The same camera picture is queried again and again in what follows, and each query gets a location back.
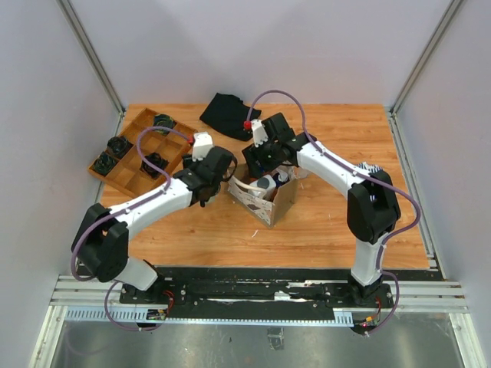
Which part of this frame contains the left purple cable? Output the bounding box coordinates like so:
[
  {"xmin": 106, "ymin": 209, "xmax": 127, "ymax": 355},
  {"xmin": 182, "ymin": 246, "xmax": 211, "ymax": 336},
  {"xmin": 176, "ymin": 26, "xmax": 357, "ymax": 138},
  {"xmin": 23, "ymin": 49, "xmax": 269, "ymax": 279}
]
[{"xmin": 71, "ymin": 126, "xmax": 196, "ymax": 333}]

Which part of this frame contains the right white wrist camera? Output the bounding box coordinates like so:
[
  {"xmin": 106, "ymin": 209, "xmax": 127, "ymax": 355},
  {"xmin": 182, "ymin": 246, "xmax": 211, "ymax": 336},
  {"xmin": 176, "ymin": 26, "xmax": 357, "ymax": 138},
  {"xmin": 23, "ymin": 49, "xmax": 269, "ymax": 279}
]
[{"xmin": 243, "ymin": 119, "xmax": 269, "ymax": 147}]

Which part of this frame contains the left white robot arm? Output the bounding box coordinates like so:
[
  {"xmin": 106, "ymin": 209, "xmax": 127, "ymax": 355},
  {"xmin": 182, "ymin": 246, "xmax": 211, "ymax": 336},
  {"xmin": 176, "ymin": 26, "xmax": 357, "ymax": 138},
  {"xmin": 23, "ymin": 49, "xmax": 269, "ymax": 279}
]
[{"xmin": 71, "ymin": 146, "xmax": 237, "ymax": 304}]

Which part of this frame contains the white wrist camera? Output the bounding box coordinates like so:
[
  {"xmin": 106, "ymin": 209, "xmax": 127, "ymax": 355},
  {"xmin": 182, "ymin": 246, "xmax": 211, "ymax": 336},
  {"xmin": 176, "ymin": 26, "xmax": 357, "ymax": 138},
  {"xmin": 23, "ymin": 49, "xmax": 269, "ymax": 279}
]
[
  {"xmin": 192, "ymin": 132, "xmax": 214, "ymax": 162},
  {"xmin": 243, "ymin": 119, "xmax": 269, "ymax": 147}
]

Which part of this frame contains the grey slotted cable duct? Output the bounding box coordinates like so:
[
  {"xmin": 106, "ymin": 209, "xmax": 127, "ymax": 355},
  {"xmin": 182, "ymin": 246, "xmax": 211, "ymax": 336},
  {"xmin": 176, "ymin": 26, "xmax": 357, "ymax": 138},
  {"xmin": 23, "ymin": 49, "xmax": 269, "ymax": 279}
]
[{"xmin": 64, "ymin": 306, "xmax": 356, "ymax": 327}]

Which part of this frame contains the blue striped folded cloth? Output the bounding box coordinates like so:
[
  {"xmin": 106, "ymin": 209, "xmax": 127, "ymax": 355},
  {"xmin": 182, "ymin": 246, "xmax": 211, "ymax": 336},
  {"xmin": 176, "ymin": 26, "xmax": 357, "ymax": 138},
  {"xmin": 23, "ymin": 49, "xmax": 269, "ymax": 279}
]
[{"xmin": 358, "ymin": 162, "xmax": 381, "ymax": 173}]

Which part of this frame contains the wooden compartment tray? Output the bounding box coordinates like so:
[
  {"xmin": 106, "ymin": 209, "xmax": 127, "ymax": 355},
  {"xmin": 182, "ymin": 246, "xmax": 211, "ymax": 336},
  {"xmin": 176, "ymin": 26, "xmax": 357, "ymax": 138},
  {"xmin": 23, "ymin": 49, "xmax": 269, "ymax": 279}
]
[{"xmin": 88, "ymin": 107, "xmax": 197, "ymax": 207}]

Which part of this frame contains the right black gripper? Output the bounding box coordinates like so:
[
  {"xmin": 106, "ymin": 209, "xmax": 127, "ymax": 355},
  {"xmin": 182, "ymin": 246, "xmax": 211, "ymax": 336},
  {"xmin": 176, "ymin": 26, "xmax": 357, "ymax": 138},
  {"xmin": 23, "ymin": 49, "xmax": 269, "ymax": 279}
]
[{"xmin": 242, "ymin": 136, "xmax": 281, "ymax": 179}]

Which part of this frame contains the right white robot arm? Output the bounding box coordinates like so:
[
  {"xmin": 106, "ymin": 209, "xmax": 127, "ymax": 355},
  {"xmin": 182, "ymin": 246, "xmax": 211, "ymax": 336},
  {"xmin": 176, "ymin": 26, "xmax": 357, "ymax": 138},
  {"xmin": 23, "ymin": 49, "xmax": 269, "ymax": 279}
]
[{"xmin": 242, "ymin": 113, "xmax": 400, "ymax": 307}]

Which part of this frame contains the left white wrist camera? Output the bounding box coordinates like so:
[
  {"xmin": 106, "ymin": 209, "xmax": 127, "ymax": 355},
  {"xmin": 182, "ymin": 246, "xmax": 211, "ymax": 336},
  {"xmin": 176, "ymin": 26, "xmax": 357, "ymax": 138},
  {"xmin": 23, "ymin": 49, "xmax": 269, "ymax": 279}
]
[{"xmin": 192, "ymin": 132, "xmax": 214, "ymax": 162}]

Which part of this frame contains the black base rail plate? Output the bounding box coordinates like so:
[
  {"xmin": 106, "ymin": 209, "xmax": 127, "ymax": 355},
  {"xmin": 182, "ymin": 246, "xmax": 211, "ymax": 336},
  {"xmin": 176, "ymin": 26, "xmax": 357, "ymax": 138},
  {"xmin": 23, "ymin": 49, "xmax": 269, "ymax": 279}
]
[{"xmin": 119, "ymin": 268, "xmax": 396, "ymax": 317}]

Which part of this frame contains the purple cable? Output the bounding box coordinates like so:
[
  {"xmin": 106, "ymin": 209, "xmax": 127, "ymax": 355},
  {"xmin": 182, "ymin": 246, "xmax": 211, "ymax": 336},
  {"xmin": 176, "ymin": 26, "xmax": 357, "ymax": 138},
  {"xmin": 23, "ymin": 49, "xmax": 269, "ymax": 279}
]
[
  {"xmin": 245, "ymin": 89, "xmax": 423, "ymax": 334},
  {"xmin": 71, "ymin": 126, "xmax": 196, "ymax": 333}
]

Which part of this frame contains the printed canvas tote bag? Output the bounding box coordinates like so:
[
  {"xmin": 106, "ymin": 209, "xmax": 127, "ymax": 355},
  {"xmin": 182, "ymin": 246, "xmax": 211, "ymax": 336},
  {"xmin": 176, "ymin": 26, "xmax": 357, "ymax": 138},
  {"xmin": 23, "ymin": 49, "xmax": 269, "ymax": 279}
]
[{"xmin": 228, "ymin": 163, "xmax": 298, "ymax": 228}]

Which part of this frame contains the orange bottle dark cap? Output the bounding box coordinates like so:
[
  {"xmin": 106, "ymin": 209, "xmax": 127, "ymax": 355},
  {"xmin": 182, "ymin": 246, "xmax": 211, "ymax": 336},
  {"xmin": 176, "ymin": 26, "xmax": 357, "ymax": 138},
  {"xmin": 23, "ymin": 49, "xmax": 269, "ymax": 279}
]
[{"xmin": 278, "ymin": 172, "xmax": 289, "ymax": 183}]

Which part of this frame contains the white bottle grey cap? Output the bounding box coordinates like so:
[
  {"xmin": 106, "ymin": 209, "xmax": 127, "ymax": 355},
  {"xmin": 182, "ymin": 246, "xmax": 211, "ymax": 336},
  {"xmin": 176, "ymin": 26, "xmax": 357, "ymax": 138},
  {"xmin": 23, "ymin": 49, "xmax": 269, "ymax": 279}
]
[{"xmin": 248, "ymin": 175, "xmax": 276, "ymax": 201}]

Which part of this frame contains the black folded cloth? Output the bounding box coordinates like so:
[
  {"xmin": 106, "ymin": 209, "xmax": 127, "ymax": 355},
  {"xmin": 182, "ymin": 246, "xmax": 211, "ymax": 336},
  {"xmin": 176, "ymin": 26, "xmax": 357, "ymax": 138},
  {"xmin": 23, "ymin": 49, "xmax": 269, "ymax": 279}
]
[{"xmin": 199, "ymin": 93, "xmax": 252, "ymax": 142}]

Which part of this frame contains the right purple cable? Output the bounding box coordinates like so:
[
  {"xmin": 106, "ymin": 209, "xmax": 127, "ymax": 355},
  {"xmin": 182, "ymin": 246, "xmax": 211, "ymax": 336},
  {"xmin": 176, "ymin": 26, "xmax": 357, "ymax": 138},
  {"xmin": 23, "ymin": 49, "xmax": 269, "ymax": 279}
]
[{"xmin": 245, "ymin": 89, "xmax": 423, "ymax": 334}]

